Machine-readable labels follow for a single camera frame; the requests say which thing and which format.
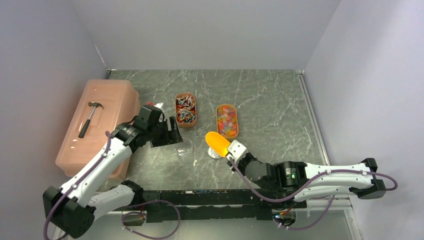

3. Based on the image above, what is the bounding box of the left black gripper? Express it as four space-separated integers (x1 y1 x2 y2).
147 116 183 148

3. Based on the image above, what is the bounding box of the clear plastic jar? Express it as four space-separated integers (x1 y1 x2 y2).
174 137 194 158

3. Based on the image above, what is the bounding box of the orange plastic scoop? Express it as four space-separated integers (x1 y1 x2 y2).
205 131 230 158

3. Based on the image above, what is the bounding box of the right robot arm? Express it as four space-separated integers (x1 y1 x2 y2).
224 145 391 208

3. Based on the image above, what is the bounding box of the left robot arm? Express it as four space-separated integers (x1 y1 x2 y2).
42 104 183 240

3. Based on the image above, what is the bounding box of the tray of wrapped candies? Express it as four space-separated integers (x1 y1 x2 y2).
175 92 198 128

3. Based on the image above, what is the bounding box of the tray of gummy candies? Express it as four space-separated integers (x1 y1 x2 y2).
216 104 240 141

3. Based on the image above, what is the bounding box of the pink plastic storage box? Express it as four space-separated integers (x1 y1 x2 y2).
55 79 141 177

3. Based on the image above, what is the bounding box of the black hammer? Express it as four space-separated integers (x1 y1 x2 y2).
78 102 104 139

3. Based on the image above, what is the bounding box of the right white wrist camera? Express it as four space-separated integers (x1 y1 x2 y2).
227 140 249 165

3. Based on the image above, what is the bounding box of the black base frame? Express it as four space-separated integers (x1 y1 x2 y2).
122 180 306 226

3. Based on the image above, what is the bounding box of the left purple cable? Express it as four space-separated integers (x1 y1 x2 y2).
121 200 182 240

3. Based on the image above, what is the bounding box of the aluminium table rail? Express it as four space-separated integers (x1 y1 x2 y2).
295 70 362 240

